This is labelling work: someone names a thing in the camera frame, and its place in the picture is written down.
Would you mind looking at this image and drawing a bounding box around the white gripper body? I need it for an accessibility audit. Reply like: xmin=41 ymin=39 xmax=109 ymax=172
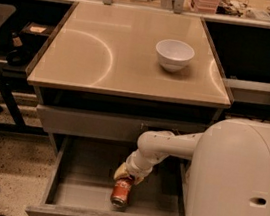
xmin=126 ymin=155 xmax=154 ymax=178

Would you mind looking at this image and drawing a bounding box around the orange coke can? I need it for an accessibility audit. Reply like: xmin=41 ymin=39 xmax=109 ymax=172
xmin=110 ymin=177 xmax=133 ymax=208

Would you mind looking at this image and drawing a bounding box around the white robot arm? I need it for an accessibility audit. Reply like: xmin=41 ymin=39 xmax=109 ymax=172
xmin=114 ymin=119 xmax=270 ymax=216

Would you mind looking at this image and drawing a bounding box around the open grey middle drawer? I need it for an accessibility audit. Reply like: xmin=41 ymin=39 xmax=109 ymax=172
xmin=26 ymin=137 xmax=186 ymax=216

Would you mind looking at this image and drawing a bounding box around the closed grey top drawer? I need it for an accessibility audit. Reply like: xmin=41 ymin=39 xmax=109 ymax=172
xmin=37 ymin=105 xmax=207 ymax=143

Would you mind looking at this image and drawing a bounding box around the grey drawer cabinet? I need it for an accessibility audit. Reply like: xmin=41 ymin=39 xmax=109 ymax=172
xmin=14 ymin=0 xmax=247 ymax=182

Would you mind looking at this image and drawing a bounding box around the white bowl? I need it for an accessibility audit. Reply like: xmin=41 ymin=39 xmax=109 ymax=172
xmin=155 ymin=39 xmax=195 ymax=72

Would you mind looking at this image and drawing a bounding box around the pink storage box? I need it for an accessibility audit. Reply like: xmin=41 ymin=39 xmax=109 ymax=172
xmin=189 ymin=0 xmax=221 ymax=14

